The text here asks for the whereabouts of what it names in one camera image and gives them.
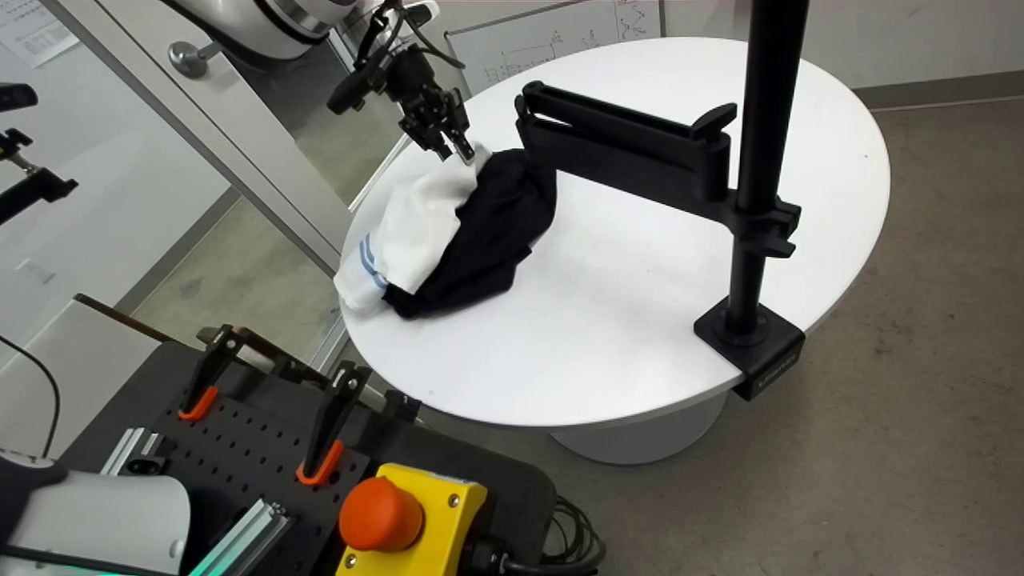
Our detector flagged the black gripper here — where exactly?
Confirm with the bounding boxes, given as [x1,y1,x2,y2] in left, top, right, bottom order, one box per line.
[327,44,477,162]

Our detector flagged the black cloth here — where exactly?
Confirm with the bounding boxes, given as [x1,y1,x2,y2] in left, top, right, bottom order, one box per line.
[384,150,558,320]

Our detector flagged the white cloth with blue stripes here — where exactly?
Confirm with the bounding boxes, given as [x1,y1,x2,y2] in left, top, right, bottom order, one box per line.
[333,145,490,314]

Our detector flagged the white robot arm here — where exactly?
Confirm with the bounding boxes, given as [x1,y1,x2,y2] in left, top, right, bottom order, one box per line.
[162,0,477,162]

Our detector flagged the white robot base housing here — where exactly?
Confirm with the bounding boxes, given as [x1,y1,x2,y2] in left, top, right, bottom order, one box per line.
[0,453,192,576]

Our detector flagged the black clamp-on stand with arm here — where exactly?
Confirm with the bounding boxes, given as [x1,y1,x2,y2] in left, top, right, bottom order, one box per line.
[514,0,811,401]

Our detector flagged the round white table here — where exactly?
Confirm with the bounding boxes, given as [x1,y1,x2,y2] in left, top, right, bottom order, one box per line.
[341,65,889,463]

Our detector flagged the yellow emergency stop box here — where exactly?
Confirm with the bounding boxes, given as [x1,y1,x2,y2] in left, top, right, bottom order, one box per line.
[337,463,490,576]

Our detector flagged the black perforated board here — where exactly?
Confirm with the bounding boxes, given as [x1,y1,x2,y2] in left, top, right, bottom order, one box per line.
[64,343,558,576]

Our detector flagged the aluminium extrusion profile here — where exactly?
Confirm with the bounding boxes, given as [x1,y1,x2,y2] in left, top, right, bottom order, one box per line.
[189,501,292,576]

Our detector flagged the short aluminium extrusion piece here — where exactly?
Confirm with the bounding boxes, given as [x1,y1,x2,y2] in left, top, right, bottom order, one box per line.
[98,427,162,476]

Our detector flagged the glass door with metal handle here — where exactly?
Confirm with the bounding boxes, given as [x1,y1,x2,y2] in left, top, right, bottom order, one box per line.
[41,0,407,368]

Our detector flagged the left orange-handled clamp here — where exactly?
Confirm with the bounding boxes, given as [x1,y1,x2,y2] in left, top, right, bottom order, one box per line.
[176,325,241,422]

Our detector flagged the orange-handled clamp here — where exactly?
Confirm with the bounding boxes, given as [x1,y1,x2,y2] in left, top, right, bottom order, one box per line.
[293,362,368,491]
[176,325,241,422]

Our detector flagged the right orange-handled clamp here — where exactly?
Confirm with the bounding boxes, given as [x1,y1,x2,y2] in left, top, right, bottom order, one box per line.
[293,362,368,491]

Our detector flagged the black camera mount at left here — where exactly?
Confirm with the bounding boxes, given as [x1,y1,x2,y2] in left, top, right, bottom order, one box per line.
[0,85,76,224]

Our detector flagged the black cable bundle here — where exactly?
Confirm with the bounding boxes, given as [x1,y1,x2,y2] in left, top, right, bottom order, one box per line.
[466,496,608,576]

